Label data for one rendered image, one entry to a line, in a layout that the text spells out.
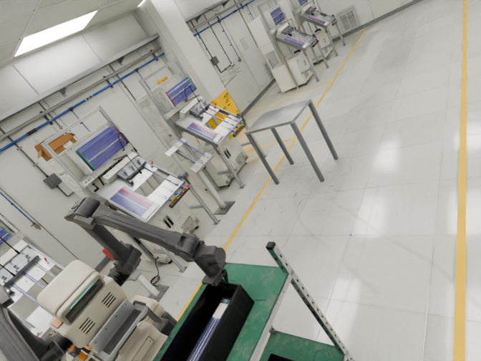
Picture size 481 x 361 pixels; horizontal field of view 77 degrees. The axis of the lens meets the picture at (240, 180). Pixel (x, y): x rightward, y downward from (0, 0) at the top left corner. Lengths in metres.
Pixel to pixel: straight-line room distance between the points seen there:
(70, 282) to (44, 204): 3.58
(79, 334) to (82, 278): 0.24
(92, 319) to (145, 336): 0.29
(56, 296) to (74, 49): 4.74
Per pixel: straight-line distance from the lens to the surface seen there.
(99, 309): 1.54
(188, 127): 4.25
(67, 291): 1.44
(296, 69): 7.12
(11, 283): 3.30
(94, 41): 6.00
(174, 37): 6.27
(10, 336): 1.07
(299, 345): 1.82
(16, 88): 5.26
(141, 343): 1.68
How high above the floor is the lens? 1.79
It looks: 23 degrees down
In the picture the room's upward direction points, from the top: 34 degrees counter-clockwise
